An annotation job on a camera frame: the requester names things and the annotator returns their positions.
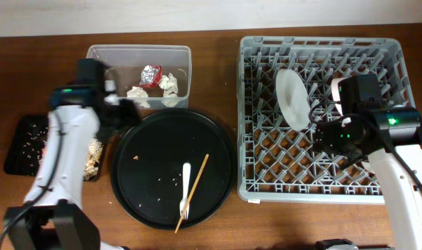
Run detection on white tissue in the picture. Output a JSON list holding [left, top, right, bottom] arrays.
[[159, 73, 179, 96], [127, 86, 150, 108]]

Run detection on red snack wrapper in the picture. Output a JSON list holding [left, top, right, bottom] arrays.
[[139, 65, 162, 88]]

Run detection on pink bowl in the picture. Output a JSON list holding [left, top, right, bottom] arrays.
[[331, 78, 345, 115]]

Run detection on grey plate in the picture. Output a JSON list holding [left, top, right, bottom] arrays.
[[275, 69, 310, 131]]

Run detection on rice and peanut leftovers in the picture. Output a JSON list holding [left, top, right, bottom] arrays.
[[17, 117, 107, 181]]

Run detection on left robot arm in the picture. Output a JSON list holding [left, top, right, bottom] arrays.
[[0, 58, 141, 249]]

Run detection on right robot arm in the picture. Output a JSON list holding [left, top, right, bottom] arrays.
[[310, 74, 422, 249]]

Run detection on clear plastic waste bin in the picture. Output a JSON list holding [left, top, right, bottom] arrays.
[[86, 44, 192, 110]]

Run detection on grey dishwasher rack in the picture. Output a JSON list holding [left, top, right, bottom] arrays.
[[237, 36, 414, 205]]

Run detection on round black serving tray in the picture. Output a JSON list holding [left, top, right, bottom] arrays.
[[111, 109, 236, 230]]

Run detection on white plastic fork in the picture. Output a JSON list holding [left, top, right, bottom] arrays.
[[179, 162, 191, 219]]

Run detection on wooden chopstick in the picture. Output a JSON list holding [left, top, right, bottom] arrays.
[[175, 154, 209, 233]]

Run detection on black rectangular tray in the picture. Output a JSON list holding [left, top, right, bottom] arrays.
[[3, 115, 110, 181]]

